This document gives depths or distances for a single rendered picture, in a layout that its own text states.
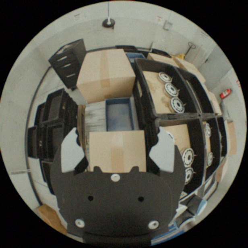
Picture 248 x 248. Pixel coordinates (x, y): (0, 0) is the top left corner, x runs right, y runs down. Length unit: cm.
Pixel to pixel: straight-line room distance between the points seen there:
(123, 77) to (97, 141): 32
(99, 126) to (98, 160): 24
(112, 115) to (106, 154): 27
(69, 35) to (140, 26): 229
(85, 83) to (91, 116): 22
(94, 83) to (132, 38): 307
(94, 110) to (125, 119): 22
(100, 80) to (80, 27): 299
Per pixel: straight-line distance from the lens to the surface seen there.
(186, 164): 47
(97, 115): 52
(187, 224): 68
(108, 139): 31
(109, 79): 41
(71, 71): 147
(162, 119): 29
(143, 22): 340
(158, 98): 47
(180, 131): 48
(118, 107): 52
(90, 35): 326
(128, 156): 31
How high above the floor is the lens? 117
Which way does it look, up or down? 75 degrees down
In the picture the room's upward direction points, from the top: 10 degrees clockwise
